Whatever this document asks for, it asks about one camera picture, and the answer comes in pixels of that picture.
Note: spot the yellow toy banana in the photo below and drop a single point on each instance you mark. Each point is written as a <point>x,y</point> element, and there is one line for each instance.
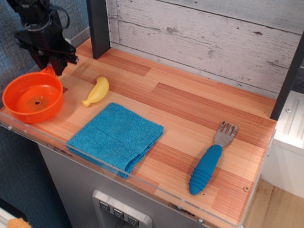
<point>98,92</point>

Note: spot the blue folded cloth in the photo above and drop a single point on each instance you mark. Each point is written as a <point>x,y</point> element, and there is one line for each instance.
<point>116,139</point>

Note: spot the clear acrylic table guard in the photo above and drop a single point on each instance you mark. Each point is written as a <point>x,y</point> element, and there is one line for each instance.
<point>190,108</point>

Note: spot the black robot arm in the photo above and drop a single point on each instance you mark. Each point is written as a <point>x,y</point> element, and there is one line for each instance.
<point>38,12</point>

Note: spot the orange pan with grey handle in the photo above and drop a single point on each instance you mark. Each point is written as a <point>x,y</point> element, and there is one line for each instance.
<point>34,97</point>

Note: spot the orange object bottom left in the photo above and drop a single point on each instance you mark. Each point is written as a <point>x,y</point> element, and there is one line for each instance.
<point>18,223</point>

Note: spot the dark grey right post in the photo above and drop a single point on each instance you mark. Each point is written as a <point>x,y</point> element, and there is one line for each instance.
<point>289,80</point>

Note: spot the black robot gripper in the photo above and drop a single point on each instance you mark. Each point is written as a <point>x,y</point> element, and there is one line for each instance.
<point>47,46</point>

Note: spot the dark grey post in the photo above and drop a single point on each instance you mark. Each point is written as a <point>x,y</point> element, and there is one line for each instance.
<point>99,27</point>
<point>289,80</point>

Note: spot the dark grey left post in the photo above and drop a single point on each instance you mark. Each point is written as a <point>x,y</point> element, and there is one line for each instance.
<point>99,27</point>

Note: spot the white toy sink unit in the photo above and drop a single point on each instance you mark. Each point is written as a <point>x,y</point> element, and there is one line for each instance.
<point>284,165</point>

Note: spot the fork with blue handle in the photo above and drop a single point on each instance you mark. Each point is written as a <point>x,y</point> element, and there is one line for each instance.
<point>204,169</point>

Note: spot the grey cabinet with dispenser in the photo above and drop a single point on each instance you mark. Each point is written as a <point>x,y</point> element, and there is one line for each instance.
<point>93,200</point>

